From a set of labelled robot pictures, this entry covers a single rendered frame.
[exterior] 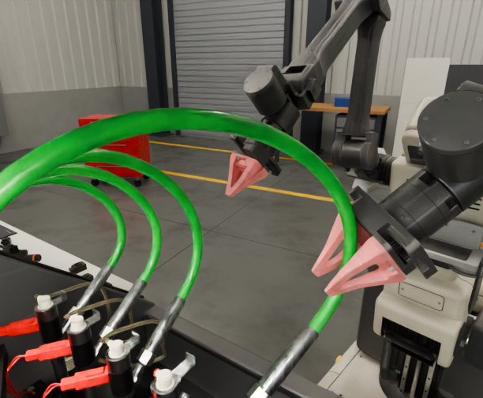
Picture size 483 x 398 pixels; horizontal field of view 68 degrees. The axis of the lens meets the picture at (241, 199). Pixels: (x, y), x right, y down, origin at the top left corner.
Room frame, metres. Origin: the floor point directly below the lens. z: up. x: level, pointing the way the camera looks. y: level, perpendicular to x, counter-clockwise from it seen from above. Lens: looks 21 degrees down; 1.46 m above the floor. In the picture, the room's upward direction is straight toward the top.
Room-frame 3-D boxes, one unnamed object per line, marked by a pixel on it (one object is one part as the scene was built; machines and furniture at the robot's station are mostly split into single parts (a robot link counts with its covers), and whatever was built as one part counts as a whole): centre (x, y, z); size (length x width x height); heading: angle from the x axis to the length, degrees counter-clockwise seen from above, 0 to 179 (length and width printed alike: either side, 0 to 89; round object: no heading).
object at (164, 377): (0.29, 0.08, 1.14); 0.02 x 0.02 x 0.03
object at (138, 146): (4.51, 1.60, 0.43); 0.70 x 0.46 x 0.86; 87
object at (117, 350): (0.34, 0.15, 1.14); 0.02 x 0.02 x 0.03
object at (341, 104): (5.50, -1.36, 0.52); 1.60 x 0.70 x 1.03; 62
